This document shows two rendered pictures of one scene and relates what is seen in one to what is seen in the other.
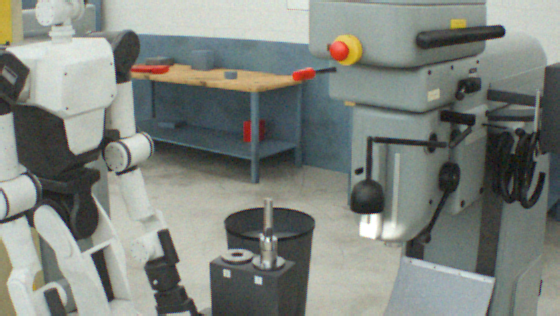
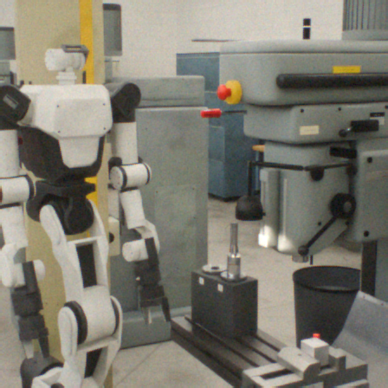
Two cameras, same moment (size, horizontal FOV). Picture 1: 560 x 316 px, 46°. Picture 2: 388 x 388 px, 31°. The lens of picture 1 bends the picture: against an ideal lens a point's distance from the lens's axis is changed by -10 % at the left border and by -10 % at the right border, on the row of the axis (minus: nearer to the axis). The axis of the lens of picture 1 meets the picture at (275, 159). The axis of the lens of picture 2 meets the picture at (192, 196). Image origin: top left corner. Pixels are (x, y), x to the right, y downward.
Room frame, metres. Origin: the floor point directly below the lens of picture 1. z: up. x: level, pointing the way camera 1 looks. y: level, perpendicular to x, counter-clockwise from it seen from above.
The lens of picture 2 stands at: (-0.28, -0.76, 1.83)
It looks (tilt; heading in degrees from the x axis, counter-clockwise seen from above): 11 degrees down; 24
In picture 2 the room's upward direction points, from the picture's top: straight up
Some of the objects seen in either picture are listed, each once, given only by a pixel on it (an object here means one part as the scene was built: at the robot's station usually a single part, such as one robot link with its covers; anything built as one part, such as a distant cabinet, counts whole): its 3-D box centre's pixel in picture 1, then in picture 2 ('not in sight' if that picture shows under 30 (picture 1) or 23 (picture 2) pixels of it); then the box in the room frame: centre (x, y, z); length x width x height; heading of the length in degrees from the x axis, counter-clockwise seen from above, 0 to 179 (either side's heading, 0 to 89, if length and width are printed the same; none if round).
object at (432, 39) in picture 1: (465, 35); (352, 80); (1.52, -0.42, 1.79); 0.45 x 0.04 x 0.04; 142
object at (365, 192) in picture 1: (367, 194); (248, 206); (1.40, -0.19, 1.46); 0.07 x 0.07 x 0.06
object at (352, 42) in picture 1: (347, 49); (232, 92); (1.40, -0.14, 1.76); 0.06 x 0.02 x 0.06; 52
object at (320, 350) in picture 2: not in sight; (314, 352); (1.54, -0.34, 1.03); 0.06 x 0.05 x 0.06; 52
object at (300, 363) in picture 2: not in sight; (298, 361); (1.49, -0.31, 1.02); 0.12 x 0.06 x 0.04; 52
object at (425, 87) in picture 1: (409, 75); (316, 119); (1.61, -0.31, 1.68); 0.34 x 0.24 x 0.10; 142
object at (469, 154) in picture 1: (434, 151); (356, 189); (1.73, -0.40, 1.47); 0.24 x 0.19 x 0.26; 52
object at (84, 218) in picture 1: (47, 198); (58, 203); (1.65, 0.58, 1.37); 0.28 x 0.13 x 0.18; 63
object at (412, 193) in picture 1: (399, 167); (303, 195); (1.58, -0.28, 1.47); 0.21 x 0.19 x 0.32; 52
